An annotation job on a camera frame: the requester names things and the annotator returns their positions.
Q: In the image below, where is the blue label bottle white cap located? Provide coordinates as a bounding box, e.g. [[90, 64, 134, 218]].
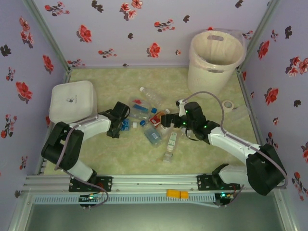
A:
[[121, 119, 138, 131]]

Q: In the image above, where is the cream round waste bin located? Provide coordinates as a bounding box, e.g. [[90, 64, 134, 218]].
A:
[[187, 29, 247, 99]]

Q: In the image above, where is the clear bottle red flower label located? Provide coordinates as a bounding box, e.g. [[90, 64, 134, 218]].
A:
[[129, 97, 157, 120]]

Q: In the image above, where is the beige tape roll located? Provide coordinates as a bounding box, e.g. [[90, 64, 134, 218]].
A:
[[221, 100, 235, 112]]

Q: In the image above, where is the white label clear bottle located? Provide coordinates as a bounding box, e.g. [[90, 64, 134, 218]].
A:
[[157, 124, 174, 135]]

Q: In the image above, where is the green and white label bottle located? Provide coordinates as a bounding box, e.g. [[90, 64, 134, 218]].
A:
[[162, 130, 179, 164]]

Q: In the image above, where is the red label bottle white cap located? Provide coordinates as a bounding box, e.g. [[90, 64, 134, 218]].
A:
[[148, 108, 171, 126]]

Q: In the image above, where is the teal label bottle blue cap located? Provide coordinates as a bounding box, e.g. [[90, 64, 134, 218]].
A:
[[140, 120, 163, 146]]

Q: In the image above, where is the plain clear bottle white cap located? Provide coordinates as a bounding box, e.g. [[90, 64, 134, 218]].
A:
[[139, 86, 163, 106]]

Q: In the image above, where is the white square lidded container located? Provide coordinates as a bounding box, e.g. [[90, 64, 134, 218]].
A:
[[49, 80, 98, 122]]

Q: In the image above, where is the grey right arm cable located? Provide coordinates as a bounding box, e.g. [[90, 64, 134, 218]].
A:
[[179, 90, 289, 189]]

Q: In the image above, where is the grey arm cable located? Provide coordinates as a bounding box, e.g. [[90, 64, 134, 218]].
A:
[[179, 90, 289, 189], [54, 115, 102, 171]]

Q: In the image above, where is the grey left arm cable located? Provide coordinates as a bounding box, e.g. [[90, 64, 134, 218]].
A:
[[54, 115, 102, 171]]

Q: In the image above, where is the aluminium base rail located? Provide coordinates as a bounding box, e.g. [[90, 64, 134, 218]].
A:
[[24, 175, 287, 193]]

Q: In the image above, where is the white slotted cable duct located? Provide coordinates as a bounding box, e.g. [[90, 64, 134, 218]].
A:
[[32, 193, 216, 204]]

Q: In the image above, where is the aluminium frame post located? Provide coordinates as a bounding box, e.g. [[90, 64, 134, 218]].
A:
[[23, 0, 72, 72], [237, 0, 282, 70]]

